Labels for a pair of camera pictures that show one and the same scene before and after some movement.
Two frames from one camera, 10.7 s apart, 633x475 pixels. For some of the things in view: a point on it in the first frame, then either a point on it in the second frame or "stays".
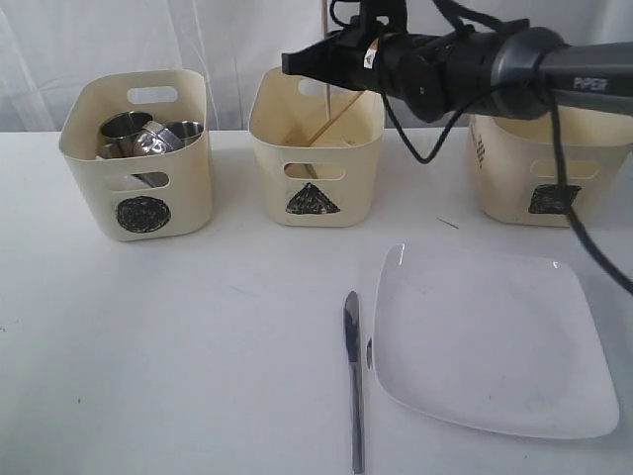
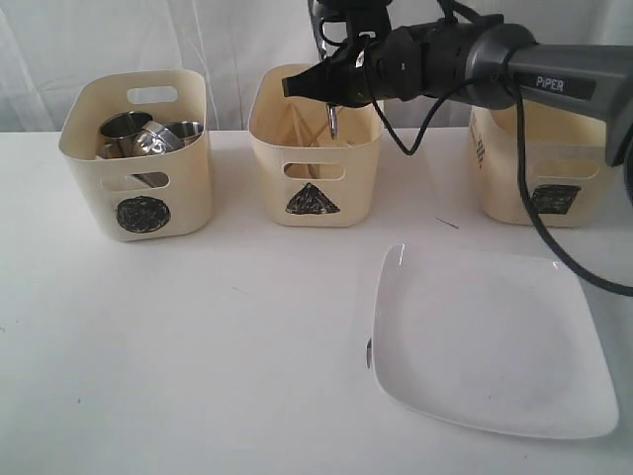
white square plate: x=498 y=340 stays
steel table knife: x=353 y=352 → x=330 y=109
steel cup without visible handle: x=118 y=133 stays
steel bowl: x=155 y=139 stays
